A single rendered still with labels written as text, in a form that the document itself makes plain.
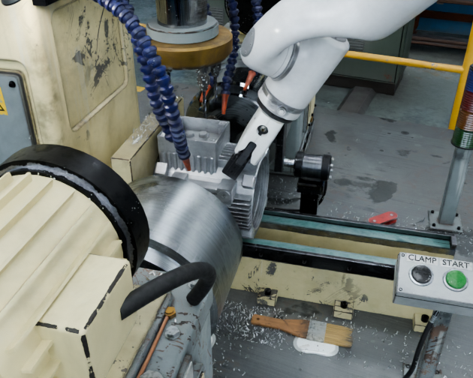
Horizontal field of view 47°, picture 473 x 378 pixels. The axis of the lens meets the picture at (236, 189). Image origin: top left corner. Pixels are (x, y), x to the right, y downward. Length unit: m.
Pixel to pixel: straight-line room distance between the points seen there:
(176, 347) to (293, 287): 0.58
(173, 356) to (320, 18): 0.49
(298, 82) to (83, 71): 0.42
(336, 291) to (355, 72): 3.30
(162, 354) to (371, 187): 1.08
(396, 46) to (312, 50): 3.36
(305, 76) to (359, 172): 0.80
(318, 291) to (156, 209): 0.47
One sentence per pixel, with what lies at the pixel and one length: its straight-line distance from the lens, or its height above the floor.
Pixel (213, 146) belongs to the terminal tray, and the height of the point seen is 1.14.
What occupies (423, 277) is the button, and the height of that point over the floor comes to 1.07.
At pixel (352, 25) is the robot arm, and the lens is 0.80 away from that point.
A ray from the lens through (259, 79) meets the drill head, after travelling 1.31.
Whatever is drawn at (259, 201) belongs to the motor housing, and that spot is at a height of 0.96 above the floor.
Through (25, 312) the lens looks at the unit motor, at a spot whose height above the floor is 1.32.
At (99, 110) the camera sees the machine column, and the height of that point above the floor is 1.17.
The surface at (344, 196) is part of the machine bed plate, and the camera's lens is 1.53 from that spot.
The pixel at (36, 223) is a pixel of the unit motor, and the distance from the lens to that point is 0.50.
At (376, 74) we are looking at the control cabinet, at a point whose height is 0.16.
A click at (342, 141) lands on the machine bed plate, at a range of 1.82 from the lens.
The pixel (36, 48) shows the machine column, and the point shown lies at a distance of 0.95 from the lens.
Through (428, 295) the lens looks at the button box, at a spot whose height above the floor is 1.05.
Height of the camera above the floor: 1.62
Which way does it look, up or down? 33 degrees down
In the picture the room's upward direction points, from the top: straight up
